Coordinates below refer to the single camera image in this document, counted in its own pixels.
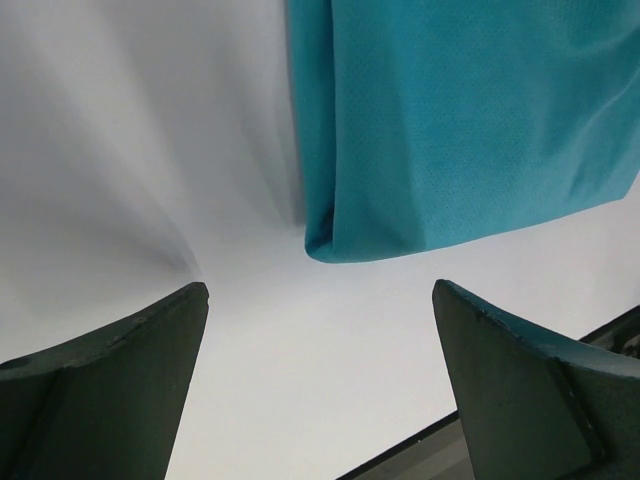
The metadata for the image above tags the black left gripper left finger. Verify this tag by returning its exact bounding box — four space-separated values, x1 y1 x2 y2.
1 282 209 479

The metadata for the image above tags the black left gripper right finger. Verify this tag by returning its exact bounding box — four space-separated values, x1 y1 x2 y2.
432 280 639 479

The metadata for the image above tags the teal t shirt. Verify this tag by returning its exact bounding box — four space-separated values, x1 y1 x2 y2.
288 1 639 263

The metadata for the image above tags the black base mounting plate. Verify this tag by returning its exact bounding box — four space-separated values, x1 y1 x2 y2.
339 307 639 480

